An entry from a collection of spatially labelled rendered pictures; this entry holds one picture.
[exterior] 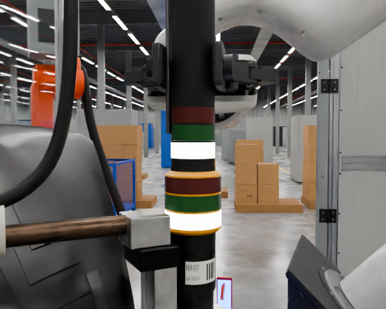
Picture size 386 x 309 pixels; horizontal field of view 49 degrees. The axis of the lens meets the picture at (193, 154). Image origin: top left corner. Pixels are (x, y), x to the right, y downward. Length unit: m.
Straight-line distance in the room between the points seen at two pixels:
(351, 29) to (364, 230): 1.73
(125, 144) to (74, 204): 7.89
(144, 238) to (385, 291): 0.71
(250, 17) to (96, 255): 0.36
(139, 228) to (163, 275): 0.04
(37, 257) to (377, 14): 0.46
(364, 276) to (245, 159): 6.89
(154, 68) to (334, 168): 1.88
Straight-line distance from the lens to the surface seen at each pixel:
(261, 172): 7.83
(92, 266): 0.34
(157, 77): 0.31
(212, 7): 0.33
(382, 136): 2.19
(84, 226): 0.30
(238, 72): 0.35
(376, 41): 2.22
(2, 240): 0.28
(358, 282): 0.97
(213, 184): 0.31
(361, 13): 0.56
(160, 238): 0.30
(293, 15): 0.55
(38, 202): 0.37
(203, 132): 0.31
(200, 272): 0.32
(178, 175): 0.31
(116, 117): 10.88
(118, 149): 8.27
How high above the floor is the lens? 1.42
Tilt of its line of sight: 3 degrees down
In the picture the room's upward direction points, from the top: straight up
